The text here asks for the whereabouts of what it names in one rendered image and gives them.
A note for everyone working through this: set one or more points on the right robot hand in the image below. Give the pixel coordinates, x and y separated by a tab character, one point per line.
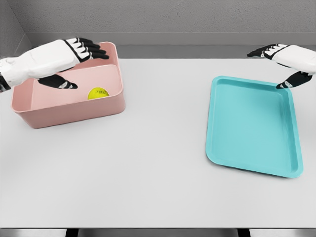
295	58

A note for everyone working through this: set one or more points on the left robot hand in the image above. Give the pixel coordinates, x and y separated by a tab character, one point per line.
53	56

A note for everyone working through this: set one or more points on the yellow tennis ball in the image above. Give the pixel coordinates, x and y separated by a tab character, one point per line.
98	93

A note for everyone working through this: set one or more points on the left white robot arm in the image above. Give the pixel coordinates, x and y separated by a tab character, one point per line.
12	70

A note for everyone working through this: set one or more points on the pink plastic basket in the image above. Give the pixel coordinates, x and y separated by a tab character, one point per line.
74	81

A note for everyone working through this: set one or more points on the blue plastic tray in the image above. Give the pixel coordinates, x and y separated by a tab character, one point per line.
251	123

